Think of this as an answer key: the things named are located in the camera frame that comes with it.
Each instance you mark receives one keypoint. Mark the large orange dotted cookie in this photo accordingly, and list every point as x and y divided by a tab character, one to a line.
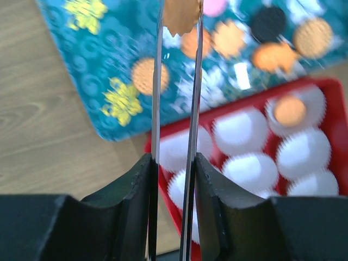
313	38

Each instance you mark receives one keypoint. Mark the orange flower cookie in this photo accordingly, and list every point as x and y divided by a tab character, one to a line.
228	39

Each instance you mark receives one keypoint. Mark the white paper cup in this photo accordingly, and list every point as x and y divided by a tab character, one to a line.
175	188
255	172
266	193
318	183
241	132
174	149
195	233
315	101
302	153

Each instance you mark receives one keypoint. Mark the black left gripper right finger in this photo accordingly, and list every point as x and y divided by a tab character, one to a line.
235	224

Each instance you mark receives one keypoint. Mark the orange fish cookie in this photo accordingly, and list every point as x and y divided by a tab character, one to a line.
272	56

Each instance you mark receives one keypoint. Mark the red cookie box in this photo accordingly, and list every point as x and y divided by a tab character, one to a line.
334	125

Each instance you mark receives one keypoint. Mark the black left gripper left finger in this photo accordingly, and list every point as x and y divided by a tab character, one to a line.
110	224

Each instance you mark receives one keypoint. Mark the orange dotted sandwich cookie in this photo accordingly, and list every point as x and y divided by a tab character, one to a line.
142	76

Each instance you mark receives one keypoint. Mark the orange plain oval cookie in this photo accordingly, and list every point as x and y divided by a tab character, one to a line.
289	111

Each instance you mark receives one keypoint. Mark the teal floral tray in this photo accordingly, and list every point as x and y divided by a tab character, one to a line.
100	41

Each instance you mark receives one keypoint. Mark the metal tongs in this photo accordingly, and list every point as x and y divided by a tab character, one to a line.
188	204

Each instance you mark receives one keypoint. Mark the pink sandwich cookie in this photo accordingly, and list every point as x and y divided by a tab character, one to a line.
214	8

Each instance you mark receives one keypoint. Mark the black sandwich cookie lower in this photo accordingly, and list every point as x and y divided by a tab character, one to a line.
268	24

